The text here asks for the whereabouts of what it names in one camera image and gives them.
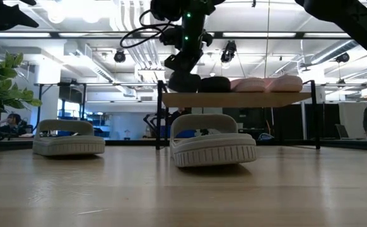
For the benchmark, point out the pink rubber slide sandal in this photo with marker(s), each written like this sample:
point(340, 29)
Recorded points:
point(286, 84)
point(249, 85)

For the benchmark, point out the grey rubber slide sandal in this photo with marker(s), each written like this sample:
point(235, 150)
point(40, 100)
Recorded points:
point(68, 146)
point(215, 151)

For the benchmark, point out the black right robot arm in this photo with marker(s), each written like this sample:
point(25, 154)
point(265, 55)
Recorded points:
point(360, 25)

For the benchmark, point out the black background robot arm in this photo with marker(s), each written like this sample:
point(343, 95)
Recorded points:
point(150, 124)

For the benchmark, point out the black overhead light bar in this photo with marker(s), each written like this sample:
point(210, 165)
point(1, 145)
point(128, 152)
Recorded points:
point(54, 35)

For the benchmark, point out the black ceiling spotlight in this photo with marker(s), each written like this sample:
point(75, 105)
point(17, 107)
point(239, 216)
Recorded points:
point(342, 58)
point(120, 56)
point(228, 52)

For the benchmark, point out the green leafy plant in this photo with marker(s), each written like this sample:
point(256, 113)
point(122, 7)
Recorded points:
point(0, 85)

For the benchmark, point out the blue storage bin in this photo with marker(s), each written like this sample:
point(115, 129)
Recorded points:
point(188, 134)

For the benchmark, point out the black room divider panels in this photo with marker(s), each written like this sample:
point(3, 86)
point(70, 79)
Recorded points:
point(290, 121)

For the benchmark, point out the grey laptop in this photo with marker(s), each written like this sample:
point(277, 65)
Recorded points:
point(341, 131)

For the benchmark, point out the white fabric divider panel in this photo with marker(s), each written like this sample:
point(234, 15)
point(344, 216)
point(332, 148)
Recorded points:
point(352, 116)

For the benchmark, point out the wooden shelf with black frame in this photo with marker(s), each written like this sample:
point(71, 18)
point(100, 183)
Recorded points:
point(234, 99)

